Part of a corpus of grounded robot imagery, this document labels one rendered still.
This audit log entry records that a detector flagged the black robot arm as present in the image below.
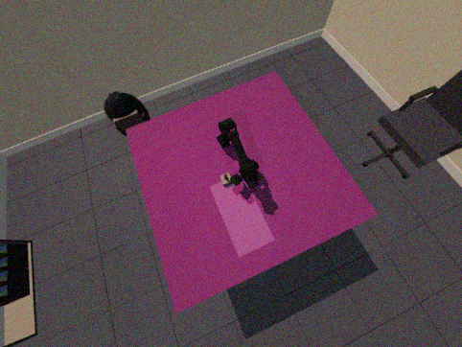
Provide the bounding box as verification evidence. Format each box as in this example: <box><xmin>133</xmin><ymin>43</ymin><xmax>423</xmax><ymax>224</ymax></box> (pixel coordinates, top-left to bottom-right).
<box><xmin>217</xmin><ymin>118</ymin><xmax>259</xmax><ymax>189</ymax></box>

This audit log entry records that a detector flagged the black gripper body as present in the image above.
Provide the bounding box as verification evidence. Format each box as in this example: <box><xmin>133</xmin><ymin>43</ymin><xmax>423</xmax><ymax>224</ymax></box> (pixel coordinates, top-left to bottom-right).
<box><xmin>230</xmin><ymin>160</ymin><xmax>259</xmax><ymax>186</ymax></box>

